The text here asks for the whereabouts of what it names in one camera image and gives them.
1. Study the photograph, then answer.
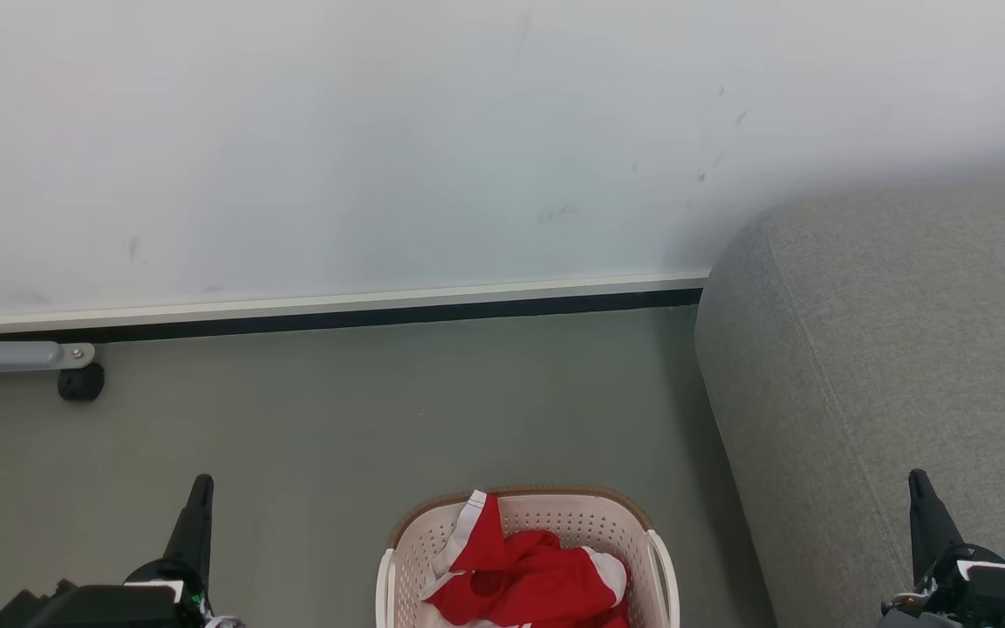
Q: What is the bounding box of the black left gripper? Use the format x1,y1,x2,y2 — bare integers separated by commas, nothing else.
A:
0,474,243,628

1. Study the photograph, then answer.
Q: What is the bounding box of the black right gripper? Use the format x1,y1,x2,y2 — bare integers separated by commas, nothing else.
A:
882,469,1005,628

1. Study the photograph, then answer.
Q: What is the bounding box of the red garment with white bands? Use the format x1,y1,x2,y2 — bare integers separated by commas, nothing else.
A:
420,490,632,628

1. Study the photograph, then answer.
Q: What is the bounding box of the grey fabric sofa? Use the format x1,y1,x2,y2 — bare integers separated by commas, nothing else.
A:
694,185,1005,628

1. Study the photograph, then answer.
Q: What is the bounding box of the black caster wheel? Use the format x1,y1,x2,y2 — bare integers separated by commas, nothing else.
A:
58,363,106,402

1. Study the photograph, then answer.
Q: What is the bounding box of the grey metal stand leg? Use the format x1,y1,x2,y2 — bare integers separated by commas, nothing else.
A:
0,321,96,378

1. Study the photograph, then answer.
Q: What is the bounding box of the white cloth with red stripes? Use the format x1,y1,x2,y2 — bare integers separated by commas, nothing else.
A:
415,602,503,628

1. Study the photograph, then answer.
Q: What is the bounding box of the white and black baseboard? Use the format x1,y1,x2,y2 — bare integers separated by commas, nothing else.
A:
0,270,711,343

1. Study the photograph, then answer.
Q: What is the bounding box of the cream perforated laundry basket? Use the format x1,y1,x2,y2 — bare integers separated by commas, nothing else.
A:
375,486,680,628

